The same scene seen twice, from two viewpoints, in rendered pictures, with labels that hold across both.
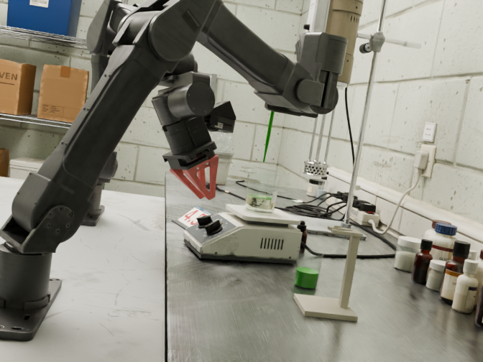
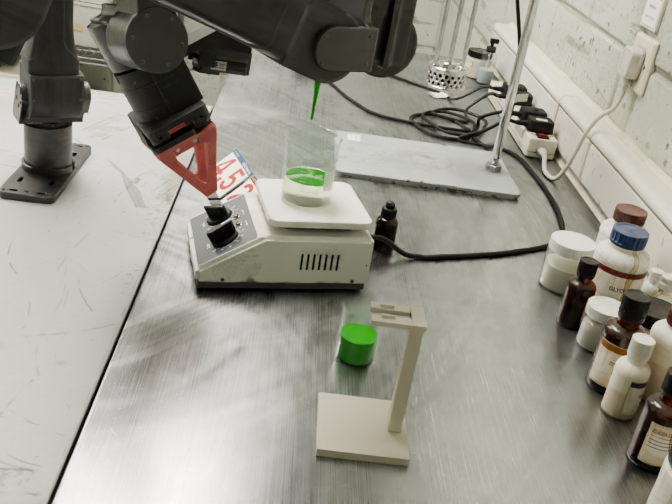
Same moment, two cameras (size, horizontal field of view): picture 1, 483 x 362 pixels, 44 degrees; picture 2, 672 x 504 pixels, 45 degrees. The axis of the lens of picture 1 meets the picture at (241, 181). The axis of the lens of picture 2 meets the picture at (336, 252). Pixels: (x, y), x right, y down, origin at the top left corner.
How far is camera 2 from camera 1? 0.38 m
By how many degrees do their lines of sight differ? 20
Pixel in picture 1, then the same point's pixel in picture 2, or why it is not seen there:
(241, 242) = (266, 262)
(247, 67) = (202, 19)
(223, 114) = (225, 46)
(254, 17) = not seen: outside the picture
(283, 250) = (340, 270)
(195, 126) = (169, 76)
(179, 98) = (118, 40)
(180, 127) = (139, 79)
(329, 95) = (397, 41)
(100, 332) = not seen: outside the picture
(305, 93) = (334, 55)
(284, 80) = (287, 36)
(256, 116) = not seen: outside the picture
